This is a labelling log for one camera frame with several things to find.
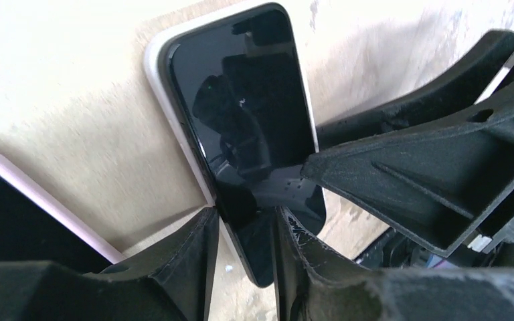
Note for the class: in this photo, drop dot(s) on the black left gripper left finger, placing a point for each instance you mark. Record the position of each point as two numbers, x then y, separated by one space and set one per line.
170 280

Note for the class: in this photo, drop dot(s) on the beige phone case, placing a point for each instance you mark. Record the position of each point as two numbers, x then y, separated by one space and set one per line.
168 115

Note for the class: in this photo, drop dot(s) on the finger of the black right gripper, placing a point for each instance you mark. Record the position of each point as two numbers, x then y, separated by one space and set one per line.
455 89
438 182

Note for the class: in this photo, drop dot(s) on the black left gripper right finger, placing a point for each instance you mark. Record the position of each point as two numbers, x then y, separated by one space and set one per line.
315 282

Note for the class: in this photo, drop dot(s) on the green phone black screen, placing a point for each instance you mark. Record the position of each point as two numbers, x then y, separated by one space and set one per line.
28 233

